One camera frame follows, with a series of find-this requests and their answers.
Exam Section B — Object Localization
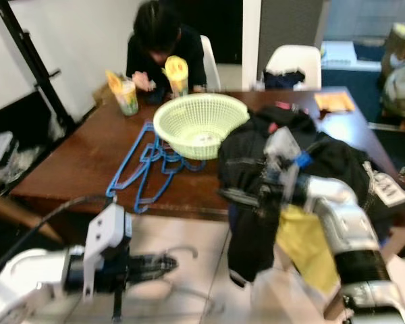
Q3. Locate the black garment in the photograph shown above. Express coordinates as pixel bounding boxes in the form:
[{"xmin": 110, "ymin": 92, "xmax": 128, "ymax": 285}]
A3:
[{"xmin": 217, "ymin": 106, "xmax": 394, "ymax": 286}]

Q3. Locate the yellow garment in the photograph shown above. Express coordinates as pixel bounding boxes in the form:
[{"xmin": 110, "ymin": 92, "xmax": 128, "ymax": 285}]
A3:
[{"xmin": 275, "ymin": 202, "xmax": 343, "ymax": 296}]

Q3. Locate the heap of blue hangers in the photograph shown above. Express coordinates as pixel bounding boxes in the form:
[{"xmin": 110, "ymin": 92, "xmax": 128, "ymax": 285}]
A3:
[{"xmin": 105, "ymin": 119, "xmax": 208, "ymax": 215}]

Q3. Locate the light green plastic basket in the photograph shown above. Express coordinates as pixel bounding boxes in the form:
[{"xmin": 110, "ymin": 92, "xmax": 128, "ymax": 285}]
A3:
[{"xmin": 153, "ymin": 92, "xmax": 251, "ymax": 161}]

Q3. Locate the cup noodles orange lid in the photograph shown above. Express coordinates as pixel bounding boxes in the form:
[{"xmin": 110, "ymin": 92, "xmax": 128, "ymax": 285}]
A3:
[{"xmin": 105, "ymin": 70, "xmax": 138, "ymax": 116}]

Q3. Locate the cup noodles yellow lid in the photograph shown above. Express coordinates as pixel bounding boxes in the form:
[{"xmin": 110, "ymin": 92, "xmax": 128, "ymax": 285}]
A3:
[{"xmin": 163, "ymin": 55, "xmax": 190, "ymax": 99}]

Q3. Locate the person in black shirt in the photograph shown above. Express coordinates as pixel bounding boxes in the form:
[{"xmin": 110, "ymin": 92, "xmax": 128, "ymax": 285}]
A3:
[{"xmin": 125, "ymin": 0, "xmax": 208, "ymax": 103}]

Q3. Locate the white plastic chair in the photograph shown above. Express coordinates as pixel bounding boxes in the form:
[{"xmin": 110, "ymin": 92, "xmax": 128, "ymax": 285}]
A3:
[
  {"xmin": 199, "ymin": 34, "xmax": 222, "ymax": 92},
  {"xmin": 265, "ymin": 45, "xmax": 323, "ymax": 90}
]

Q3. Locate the orange paper packet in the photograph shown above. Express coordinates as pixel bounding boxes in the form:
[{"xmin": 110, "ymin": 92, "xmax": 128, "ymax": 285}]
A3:
[{"xmin": 313, "ymin": 92, "xmax": 357, "ymax": 113}]

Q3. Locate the black metal pole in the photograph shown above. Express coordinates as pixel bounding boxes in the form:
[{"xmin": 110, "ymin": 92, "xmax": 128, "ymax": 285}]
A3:
[{"xmin": 0, "ymin": 0, "xmax": 76, "ymax": 134}]

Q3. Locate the white label tag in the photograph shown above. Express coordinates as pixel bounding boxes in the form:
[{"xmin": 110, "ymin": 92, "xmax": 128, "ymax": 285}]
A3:
[{"xmin": 367, "ymin": 171, "xmax": 405, "ymax": 208}]

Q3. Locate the grey green plastic bag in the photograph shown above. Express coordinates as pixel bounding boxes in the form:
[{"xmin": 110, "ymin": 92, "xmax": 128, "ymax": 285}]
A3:
[{"xmin": 382, "ymin": 55, "xmax": 405, "ymax": 119}]

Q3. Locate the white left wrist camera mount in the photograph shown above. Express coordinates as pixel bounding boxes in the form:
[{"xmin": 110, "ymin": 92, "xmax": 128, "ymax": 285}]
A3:
[{"xmin": 82, "ymin": 202, "xmax": 134, "ymax": 299}]

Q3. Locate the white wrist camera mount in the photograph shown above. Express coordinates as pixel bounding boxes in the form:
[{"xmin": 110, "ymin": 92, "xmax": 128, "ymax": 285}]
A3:
[
  {"xmin": 262, "ymin": 126, "xmax": 316, "ymax": 205},
  {"xmin": 82, "ymin": 202, "xmax": 134, "ymax": 299}
]

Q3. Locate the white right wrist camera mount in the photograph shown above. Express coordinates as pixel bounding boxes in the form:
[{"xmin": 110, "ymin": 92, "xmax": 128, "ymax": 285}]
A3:
[{"xmin": 262, "ymin": 126, "xmax": 316, "ymax": 205}]

